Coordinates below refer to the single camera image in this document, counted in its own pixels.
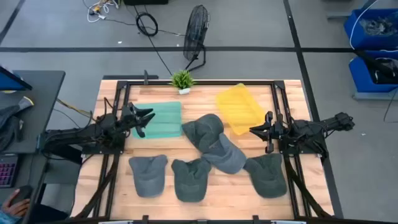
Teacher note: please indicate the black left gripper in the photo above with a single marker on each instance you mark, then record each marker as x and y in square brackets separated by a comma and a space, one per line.
[130, 115]

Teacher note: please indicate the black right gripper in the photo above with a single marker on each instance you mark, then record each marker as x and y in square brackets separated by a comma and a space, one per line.
[272, 130]

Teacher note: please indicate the grey baseball cap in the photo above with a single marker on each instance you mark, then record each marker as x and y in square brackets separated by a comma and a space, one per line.
[225, 155]
[148, 177]

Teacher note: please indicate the dark green baseball cap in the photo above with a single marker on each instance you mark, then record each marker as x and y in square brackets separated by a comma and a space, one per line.
[202, 129]
[267, 175]
[190, 182]

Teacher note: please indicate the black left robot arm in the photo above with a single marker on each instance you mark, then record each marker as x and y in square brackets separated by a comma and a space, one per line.
[93, 132]

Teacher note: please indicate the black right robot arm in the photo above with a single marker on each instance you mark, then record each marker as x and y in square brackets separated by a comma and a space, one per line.
[311, 127]

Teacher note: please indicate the person's forearm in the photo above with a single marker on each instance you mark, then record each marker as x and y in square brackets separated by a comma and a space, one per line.
[6, 218]

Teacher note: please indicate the teal translucent plastic bin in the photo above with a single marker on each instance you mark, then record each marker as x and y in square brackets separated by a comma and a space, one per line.
[168, 121]

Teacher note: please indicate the yellow translucent plastic bin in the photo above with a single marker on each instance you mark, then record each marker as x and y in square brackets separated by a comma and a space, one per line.
[239, 109]

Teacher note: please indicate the white plant pot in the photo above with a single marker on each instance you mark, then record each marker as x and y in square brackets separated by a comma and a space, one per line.
[184, 91]

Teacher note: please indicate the green artificial plant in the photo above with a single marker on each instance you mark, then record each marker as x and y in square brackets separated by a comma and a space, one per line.
[182, 79]

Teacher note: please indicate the black floor fan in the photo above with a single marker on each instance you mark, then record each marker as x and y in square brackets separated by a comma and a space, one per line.
[195, 31]

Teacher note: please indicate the blue storage bin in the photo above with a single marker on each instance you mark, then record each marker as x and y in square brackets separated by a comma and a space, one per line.
[356, 39]
[360, 77]

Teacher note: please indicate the black box on floor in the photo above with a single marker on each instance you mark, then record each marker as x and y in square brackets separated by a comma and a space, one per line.
[146, 2]

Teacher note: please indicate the grey metal cart base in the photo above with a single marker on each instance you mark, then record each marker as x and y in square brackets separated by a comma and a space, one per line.
[373, 96]

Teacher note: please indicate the black keyboard desk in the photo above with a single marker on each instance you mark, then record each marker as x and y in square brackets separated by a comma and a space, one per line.
[31, 174]

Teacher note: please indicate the dark jacket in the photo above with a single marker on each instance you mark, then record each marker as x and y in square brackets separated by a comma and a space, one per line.
[9, 124]

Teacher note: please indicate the blue computer monitor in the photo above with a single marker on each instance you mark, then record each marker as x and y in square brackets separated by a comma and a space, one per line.
[11, 81]

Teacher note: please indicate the black computer mouse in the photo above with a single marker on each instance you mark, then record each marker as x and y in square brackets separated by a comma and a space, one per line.
[23, 191]

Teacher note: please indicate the backlit black keyboard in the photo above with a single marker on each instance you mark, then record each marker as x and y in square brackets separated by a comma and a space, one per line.
[7, 171]

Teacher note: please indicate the person's hand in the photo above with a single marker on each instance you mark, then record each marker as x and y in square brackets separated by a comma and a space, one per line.
[17, 210]

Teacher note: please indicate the black aluminium rig frame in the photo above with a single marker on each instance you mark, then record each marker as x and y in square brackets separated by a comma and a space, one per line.
[233, 82]

